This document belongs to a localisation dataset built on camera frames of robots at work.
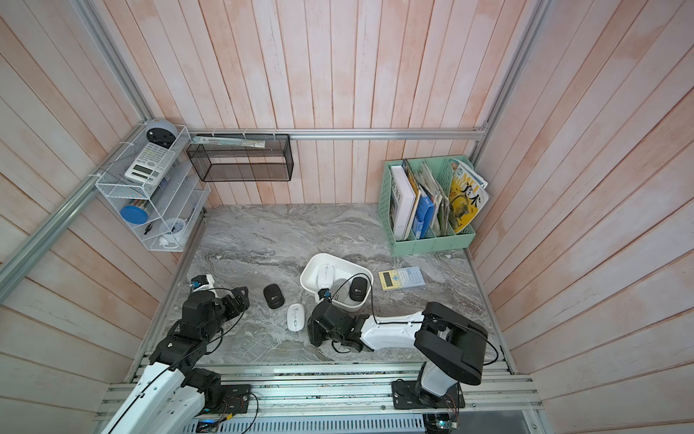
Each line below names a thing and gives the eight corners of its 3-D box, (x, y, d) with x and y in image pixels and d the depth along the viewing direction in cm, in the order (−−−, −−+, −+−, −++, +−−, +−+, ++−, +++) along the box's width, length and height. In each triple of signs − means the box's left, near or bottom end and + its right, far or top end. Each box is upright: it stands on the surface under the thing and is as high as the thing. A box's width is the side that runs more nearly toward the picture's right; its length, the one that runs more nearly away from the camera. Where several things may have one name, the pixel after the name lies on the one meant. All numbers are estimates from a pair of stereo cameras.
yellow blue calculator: (382, 291, 97) (383, 288, 95) (378, 274, 101) (378, 271, 100) (424, 285, 99) (425, 282, 97) (417, 268, 103) (419, 265, 101)
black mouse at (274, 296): (269, 311, 92) (267, 308, 90) (264, 290, 97) (262, 287, 95) (285, 305, 94) (284, 301, 91) (279, 285, 99) (278, 281, 96)
